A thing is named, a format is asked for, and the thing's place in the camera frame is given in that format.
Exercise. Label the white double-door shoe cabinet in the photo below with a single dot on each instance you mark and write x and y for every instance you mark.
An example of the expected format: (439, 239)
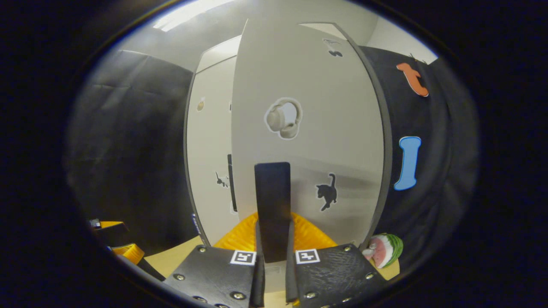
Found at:
(388, 171)

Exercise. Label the blue and white box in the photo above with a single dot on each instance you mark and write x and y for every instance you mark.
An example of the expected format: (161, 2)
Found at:
(196, 224)

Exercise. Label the white cabinet drawer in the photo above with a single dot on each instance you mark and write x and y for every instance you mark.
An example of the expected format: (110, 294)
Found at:
(220, 53)

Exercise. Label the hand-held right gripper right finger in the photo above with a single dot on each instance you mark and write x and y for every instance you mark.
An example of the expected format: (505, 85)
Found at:
(290, 278)

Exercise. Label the watermelon slice toy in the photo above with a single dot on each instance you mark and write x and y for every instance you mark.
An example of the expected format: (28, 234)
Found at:
(385, 250)

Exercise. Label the cabinet door with headphones sticker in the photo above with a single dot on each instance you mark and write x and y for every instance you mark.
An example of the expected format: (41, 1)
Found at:
(299, 77)

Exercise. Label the cabinet door with camera sticker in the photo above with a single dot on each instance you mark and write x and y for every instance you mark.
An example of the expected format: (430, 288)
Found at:
(209, 141)

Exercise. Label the black backdrop cloth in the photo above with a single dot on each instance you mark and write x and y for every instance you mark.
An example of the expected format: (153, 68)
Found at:
(441, 149)
(128, 149)

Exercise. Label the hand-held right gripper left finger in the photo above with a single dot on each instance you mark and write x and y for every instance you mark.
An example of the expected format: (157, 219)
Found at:
(259, 282)

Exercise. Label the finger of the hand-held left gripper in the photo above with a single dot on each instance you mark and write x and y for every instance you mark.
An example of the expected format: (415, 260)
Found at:
(128, 253)
(113, 231)

